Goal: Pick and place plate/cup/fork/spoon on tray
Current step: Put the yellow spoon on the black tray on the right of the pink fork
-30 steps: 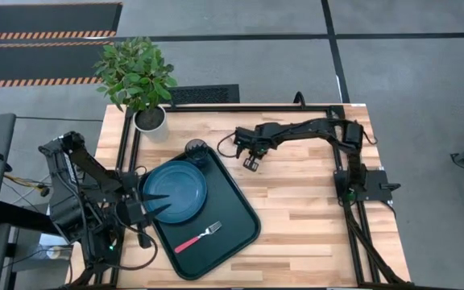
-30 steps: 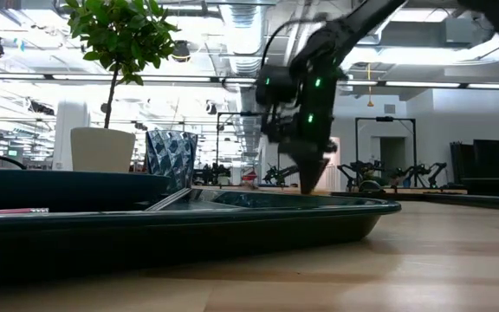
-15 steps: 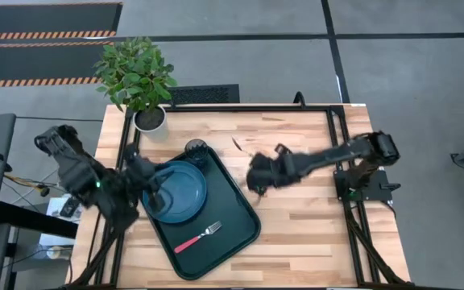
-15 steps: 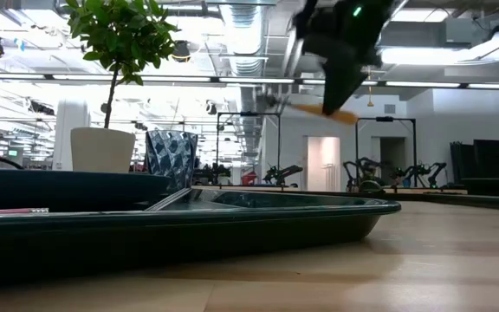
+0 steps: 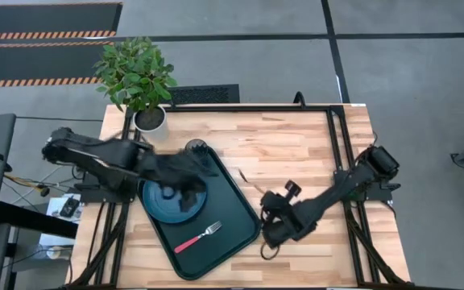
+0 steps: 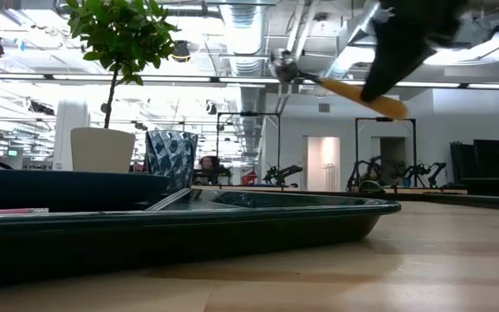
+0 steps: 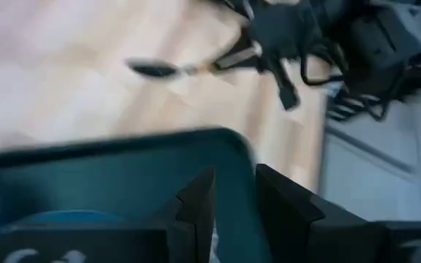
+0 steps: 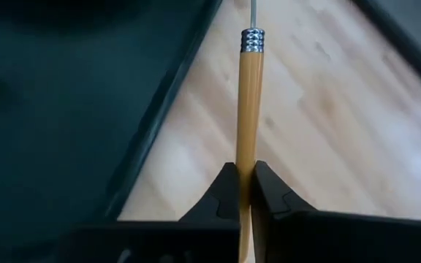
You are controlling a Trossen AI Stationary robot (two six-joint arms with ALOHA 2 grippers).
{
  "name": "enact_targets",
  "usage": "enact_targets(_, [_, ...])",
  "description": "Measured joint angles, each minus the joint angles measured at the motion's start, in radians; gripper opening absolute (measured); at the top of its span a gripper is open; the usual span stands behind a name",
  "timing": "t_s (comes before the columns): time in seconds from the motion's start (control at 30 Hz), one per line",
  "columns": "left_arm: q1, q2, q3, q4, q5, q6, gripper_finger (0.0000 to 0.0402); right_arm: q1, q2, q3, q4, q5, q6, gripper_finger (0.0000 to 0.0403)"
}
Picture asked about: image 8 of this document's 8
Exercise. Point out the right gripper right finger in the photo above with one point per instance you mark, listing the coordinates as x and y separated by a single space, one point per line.
269 197

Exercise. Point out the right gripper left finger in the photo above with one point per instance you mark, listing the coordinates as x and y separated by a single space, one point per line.
228 204

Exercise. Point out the dark green serving tray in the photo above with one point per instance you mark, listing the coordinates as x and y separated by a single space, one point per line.
49 109

